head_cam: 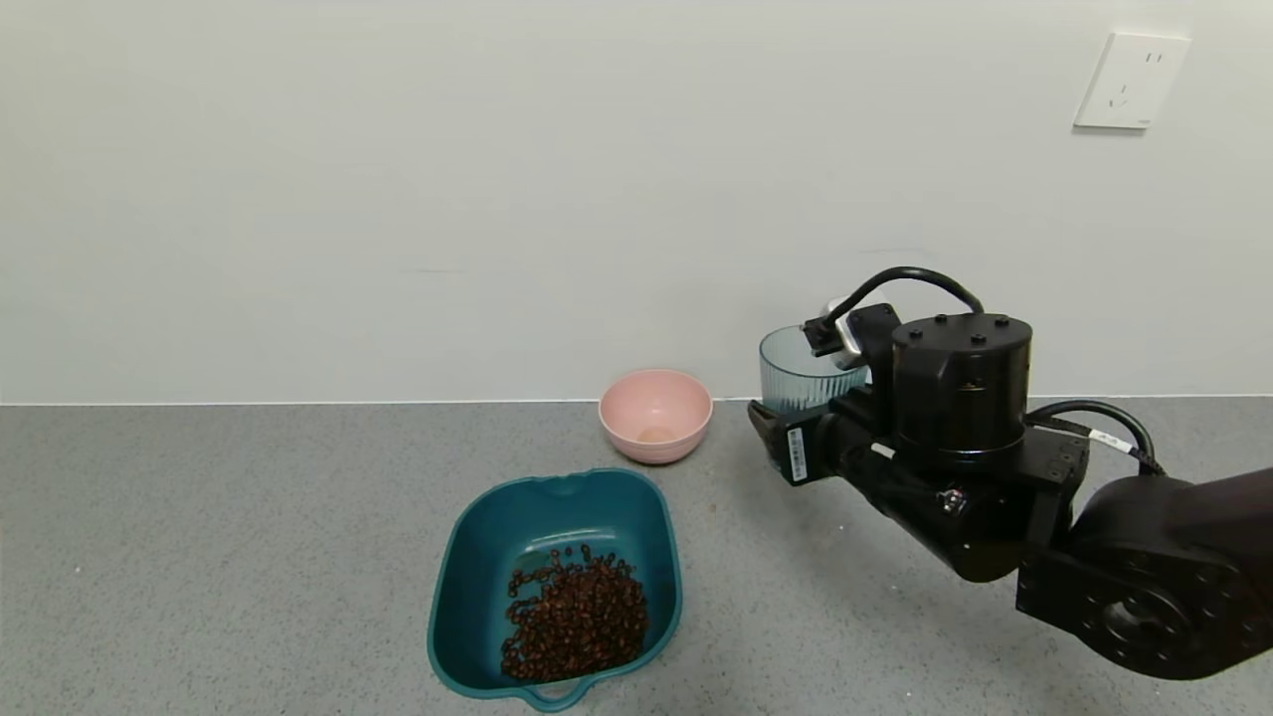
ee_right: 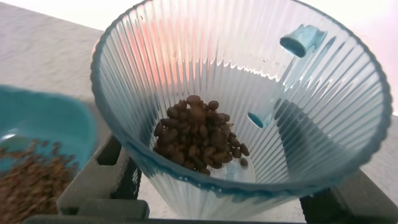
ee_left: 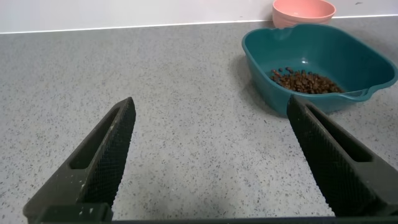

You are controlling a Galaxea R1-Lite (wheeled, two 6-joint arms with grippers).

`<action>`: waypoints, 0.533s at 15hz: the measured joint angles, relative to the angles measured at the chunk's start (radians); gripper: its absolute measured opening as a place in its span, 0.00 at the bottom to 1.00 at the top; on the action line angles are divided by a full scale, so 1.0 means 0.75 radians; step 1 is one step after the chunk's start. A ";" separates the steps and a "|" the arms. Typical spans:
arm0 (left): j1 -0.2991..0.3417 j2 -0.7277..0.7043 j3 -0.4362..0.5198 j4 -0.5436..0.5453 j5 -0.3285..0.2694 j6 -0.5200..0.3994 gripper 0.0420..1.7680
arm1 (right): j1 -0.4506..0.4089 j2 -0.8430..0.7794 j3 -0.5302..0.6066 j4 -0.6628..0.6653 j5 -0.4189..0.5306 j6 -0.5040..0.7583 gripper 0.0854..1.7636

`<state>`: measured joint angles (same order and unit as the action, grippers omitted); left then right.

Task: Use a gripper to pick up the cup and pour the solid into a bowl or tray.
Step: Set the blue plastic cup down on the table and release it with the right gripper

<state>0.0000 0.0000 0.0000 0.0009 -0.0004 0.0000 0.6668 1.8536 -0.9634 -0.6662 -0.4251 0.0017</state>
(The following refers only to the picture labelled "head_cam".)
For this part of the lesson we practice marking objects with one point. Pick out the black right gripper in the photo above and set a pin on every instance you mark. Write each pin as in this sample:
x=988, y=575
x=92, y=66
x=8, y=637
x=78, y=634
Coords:
x=798, y=453

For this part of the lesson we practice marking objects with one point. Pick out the transparent blue ribbed cup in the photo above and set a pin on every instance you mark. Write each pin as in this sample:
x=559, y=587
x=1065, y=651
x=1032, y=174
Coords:
x=806, y=383

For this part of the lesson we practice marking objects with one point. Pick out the brown pellets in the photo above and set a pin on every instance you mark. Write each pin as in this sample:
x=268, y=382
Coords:
x=577, y=622

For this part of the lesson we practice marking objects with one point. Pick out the pink plastic bowl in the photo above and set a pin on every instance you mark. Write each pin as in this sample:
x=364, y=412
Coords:
x=656, y=413

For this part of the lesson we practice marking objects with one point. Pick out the teal plastic basin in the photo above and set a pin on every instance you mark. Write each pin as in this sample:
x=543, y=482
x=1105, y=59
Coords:
x=487, y=557

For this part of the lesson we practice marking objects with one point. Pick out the white wall socket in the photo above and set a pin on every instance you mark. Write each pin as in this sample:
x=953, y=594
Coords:
x=1131, y=82

